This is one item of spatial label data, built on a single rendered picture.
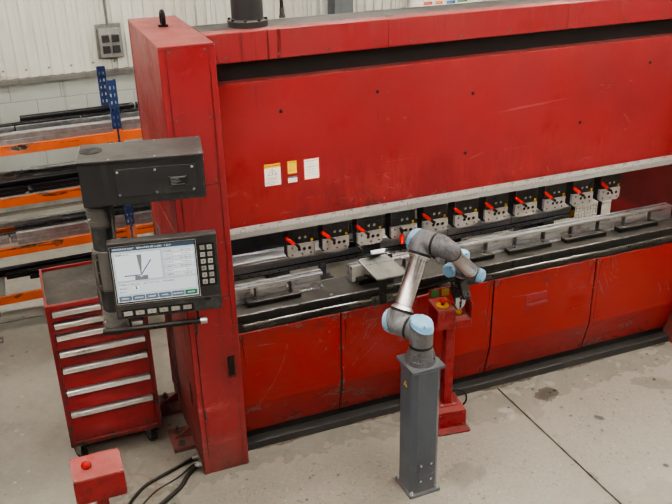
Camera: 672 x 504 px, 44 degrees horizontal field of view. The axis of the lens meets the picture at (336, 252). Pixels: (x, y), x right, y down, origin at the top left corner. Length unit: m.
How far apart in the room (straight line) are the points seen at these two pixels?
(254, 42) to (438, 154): 1.22
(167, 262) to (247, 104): 0.95
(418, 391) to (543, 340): 1.49
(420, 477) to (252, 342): 1.12
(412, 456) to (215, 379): 1.08
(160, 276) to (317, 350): 1.32
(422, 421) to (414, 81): 1.73
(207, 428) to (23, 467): 1.11
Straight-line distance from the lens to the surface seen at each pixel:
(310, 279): 4.50
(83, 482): 3.53
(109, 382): 4.66
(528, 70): 4.71
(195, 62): 3.73
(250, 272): 4.67
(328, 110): 4.20
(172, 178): 3.41
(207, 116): 3.80
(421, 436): 4.25
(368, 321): 4.62
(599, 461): 4.87
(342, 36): 4.13
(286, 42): 4.03
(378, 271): 4.44
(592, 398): 5.35
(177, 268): 3.54
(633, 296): 5.66
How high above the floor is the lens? 2.97
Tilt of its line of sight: 25 degrees down
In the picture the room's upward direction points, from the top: 1 degrees counter-clockwise
